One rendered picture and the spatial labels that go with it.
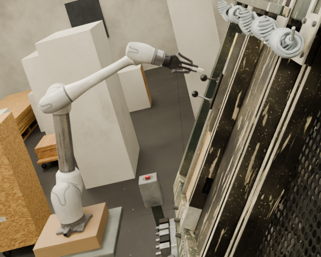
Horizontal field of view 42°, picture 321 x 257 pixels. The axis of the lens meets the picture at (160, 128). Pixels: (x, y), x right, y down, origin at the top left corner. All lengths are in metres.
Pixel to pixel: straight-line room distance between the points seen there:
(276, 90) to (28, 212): 3.04
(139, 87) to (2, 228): 3.95
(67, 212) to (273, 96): 1.54
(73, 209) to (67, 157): 0.33
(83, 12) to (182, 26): 4.87
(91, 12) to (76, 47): 5.91
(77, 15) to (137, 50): 8.21
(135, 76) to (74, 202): 4.94
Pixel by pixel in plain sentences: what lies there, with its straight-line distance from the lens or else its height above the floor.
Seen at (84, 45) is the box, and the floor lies 1.61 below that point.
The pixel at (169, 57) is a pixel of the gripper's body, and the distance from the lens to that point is 2.36.
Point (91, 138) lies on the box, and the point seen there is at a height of 0.59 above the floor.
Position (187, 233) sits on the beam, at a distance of 2.14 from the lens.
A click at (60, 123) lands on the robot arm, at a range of 2.60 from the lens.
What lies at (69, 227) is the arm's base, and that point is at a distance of 2.60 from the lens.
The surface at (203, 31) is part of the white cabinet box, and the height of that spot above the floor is 1.22.
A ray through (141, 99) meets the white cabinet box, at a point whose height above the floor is 0.18.
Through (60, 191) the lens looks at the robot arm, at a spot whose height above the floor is 1.09.
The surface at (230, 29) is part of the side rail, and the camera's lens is 2.47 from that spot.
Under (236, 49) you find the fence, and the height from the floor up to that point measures 1.64.
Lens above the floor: 2.10
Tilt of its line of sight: 20 degrees down
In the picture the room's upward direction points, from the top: 15 degrees counter-clockwise
